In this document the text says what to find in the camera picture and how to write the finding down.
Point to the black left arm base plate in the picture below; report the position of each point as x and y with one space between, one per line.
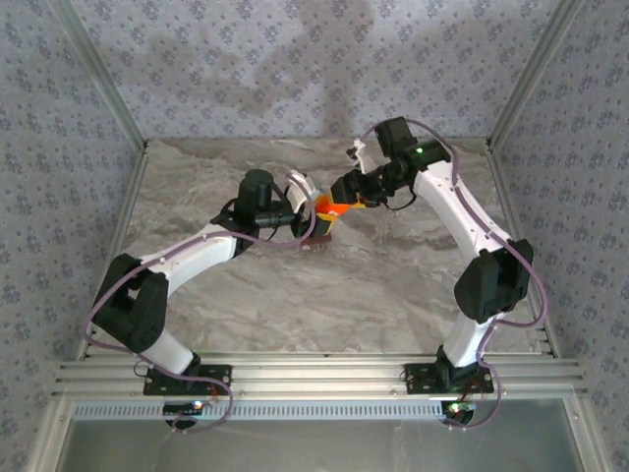
216 378

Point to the aluminium bottom frame bar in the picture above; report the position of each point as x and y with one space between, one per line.
590 437
49 437

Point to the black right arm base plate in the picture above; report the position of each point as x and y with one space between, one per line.
417 378

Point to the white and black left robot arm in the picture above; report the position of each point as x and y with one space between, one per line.
191 253

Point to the floral patterned backdrop cloth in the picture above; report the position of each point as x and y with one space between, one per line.
314 59

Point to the aluminium side rail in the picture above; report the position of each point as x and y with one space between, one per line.
506 196
130 196

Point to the small controller board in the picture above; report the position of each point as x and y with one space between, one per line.
184 407
459 408

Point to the grey metal sheet panel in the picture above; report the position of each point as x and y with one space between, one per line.
314 447

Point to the orange pill bottle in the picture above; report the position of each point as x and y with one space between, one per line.
330 212

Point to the aluminium mounting rail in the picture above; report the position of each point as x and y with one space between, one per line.
314 378

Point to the aluminium corner post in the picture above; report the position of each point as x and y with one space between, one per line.
102 74
531 74

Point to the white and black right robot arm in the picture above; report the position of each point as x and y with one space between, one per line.
452 206

